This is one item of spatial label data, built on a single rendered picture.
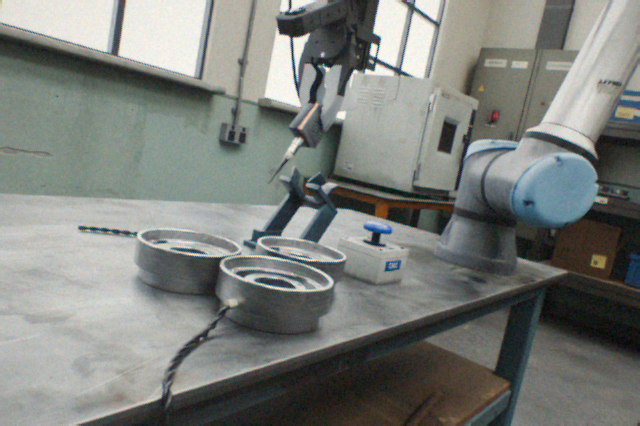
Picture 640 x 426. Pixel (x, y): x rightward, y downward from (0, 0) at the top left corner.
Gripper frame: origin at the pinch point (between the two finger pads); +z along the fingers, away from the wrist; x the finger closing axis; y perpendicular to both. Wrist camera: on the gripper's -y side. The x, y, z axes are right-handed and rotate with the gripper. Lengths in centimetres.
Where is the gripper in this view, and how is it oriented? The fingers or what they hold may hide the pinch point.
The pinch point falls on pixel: (314, 120)
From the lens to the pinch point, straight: 72.8
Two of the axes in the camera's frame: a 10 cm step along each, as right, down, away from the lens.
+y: 6.6, 0.3, 7.5
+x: -7.3, -2.2, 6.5
